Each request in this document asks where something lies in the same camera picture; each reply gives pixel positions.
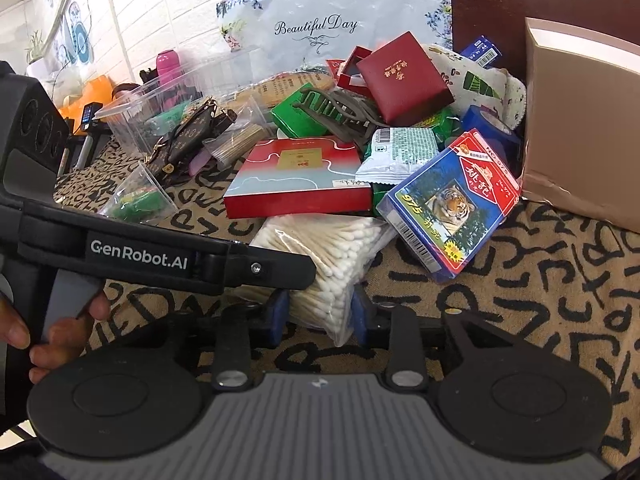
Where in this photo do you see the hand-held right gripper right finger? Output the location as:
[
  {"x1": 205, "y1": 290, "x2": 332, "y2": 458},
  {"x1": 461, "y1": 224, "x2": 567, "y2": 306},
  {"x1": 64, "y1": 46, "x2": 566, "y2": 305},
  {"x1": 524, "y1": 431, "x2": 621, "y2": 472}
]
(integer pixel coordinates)
[{"x1": 351, "y1": 285, "x2": 526, "y2": 390}]

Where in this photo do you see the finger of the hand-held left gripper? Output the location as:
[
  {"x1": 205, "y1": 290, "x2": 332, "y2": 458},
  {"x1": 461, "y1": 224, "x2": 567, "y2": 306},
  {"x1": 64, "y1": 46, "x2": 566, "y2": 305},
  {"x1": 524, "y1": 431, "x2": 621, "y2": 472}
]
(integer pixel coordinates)
[{"x1": 222, "y1": 242, "x2": 319, "y2": 295}]

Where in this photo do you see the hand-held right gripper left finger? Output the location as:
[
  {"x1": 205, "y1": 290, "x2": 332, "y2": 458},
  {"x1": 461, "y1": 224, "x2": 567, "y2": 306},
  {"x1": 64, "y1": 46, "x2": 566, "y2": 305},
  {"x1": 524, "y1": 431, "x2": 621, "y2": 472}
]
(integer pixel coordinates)
[{"x1": 165, "y1": 289, "x2": 292, "y2": 392}]

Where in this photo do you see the bag of cotton swabs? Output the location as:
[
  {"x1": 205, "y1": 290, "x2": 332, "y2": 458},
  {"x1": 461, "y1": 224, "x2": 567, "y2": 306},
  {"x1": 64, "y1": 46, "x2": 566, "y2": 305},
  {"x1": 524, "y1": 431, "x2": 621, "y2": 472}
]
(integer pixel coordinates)
[{"x1": 247, "y1": 214, "x2": 397, "y2": 347}]

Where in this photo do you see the tan cardboard box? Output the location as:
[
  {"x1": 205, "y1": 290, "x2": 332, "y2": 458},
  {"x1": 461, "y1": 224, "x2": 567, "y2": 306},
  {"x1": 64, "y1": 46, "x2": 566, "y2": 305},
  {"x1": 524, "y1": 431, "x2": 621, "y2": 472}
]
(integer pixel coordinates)
[{"x1": 520, "y1": 16, "x2": 640, "y2": 235}]

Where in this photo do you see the clear plastic container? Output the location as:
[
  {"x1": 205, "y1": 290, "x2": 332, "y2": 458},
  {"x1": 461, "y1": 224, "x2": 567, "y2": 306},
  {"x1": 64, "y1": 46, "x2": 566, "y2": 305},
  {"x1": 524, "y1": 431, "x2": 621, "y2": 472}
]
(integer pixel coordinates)
[{"x1": 92, "y1": 49, "x2": 267, "y2": 162}]

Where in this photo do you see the person's left hand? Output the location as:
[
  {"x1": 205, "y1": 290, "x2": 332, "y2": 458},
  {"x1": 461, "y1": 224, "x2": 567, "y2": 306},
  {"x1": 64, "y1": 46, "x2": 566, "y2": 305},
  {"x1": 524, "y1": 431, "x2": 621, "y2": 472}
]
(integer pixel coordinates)
[{"x1": 0, "y1": 292, "x2": 111, "y2": 386}]

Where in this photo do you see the clear plastic cup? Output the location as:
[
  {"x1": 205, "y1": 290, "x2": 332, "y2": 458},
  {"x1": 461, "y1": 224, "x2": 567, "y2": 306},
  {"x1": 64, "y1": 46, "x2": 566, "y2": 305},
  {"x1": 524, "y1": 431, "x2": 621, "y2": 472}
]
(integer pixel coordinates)
[{"x1": 94, "y1": 163, "x2": 179, "y2": 227}]

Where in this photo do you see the large red flat box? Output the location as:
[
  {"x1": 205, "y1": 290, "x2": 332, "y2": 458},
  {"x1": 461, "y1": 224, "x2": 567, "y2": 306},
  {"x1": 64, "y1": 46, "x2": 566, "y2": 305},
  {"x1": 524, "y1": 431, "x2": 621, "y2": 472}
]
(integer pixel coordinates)
[{"x1": 223, "y1": 138, "x2": 374, "y2": 220}]

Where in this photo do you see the bag of toothpicks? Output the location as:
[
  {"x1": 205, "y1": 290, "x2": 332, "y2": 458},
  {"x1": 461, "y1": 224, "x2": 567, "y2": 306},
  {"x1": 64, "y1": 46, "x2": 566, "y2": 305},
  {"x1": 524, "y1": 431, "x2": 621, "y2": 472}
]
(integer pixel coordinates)
[{"x1": 202, "y1": 121, "x2": 275, "y2": 167}]

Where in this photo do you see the brown monogram phone case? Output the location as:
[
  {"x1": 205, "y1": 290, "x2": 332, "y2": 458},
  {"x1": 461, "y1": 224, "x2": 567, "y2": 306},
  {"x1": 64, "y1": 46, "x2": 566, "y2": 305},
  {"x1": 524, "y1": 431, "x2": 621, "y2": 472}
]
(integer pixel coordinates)
[{"x1": 144, "y1": 101, "x2": 239, "y2": 182}]

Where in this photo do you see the blue playing card box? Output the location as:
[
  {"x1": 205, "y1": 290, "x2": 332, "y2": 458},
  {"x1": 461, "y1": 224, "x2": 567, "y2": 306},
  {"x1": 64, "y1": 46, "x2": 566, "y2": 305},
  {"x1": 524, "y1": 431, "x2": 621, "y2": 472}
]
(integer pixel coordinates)
[{"x1": 376, "y1": 128, "x2": 523, "y2": 282}]

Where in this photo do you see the small device with screen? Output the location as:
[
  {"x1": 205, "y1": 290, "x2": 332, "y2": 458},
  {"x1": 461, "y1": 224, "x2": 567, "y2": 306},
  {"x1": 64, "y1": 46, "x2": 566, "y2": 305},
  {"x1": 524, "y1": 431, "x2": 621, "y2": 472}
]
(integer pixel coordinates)
[{"x1": 79, "y1": 102, "x2": 104, "y2": 134}]

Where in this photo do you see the white green snack packet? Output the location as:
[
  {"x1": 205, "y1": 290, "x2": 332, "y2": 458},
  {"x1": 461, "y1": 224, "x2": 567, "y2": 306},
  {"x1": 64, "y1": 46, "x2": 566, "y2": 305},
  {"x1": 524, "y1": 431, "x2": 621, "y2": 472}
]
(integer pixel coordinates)
[{"x1": 354, "y1": 127, "x2": 442, "y2": 187}]

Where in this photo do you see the orange bag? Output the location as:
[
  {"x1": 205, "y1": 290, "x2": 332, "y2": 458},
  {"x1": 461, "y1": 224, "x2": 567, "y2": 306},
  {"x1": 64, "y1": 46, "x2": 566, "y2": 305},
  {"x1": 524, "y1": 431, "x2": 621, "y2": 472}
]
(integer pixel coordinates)
[{"x1": 56, "y1": 75, "x2": 117, "y2": 122}]

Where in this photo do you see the grey hair claw clip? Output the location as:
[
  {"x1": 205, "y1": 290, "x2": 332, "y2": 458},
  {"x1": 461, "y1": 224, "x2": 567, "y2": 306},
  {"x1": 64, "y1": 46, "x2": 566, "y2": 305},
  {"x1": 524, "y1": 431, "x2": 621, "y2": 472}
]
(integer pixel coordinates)
[{"x1": 292, "y1": 87, "x2": 387, "y2": 147}]

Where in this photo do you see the pink bottle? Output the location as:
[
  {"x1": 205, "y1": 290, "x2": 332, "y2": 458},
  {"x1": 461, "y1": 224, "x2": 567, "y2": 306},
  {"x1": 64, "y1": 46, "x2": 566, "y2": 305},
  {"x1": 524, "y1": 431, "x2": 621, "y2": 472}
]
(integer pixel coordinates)
[{"x1": 155, "y1": 50, "x2": 182, "y2": 87}]

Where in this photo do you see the letter print blanket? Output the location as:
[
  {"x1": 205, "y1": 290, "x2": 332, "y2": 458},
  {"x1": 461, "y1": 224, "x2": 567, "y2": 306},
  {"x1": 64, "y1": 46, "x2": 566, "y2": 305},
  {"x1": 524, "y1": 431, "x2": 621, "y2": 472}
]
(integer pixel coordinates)
[{"x1": 50, "y1": 150, "x2": 640, "y2": 480}]

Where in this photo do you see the open small red box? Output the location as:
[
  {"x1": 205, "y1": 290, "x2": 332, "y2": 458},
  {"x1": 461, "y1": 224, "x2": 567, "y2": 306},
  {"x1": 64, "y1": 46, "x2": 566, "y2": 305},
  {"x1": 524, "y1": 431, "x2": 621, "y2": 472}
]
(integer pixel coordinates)
[{"x1": 335, "y1": 46, "x2": 375, "y2": 93}]

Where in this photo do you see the blue tape roll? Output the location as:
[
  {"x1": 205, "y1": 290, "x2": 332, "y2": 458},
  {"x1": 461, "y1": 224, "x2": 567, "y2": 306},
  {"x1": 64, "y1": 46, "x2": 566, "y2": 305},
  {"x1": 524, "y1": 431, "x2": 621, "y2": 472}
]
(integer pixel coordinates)
[{"x1": 461, "y1": 105, "x2": 522, "y2": 162}]

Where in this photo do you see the dark red jewelry box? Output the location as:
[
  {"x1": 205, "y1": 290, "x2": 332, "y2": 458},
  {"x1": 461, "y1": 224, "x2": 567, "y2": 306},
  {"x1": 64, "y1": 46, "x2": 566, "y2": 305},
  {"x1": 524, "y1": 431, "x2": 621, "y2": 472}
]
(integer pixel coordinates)
[{"x1": 356, "y1": 31, "x2": 456, "y2": 127}]

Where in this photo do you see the white patterned cloth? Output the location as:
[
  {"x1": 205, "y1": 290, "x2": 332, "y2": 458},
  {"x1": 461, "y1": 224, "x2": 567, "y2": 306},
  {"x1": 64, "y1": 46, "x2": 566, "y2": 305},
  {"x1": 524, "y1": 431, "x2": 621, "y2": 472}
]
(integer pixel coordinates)
[{"x1": 424, "y1": 44, "x2": 529, "y2": 128}]

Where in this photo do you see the floral plastic bag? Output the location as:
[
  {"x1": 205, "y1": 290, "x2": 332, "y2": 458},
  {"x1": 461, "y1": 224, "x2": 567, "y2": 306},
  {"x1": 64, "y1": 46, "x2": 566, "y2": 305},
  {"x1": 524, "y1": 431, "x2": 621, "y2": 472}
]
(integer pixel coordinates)
[{"x1": 215, "y1": 0, "x2": 454, "y2": 83}]

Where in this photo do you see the small blue box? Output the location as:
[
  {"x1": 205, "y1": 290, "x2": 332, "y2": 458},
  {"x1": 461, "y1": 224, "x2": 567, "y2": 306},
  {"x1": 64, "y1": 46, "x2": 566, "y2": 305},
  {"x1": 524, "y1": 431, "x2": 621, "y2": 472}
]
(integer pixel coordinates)
[{"x1": 459, "y1": 35, "x2": 504, "y2": 69}]

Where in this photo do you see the blue wall decal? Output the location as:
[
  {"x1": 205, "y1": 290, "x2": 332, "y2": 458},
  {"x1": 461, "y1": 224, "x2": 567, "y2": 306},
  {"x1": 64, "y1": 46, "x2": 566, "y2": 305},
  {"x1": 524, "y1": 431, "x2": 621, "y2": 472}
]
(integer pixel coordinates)
[{"x1": 24, "y1": 0, "x2": 97, "y2": 67}]

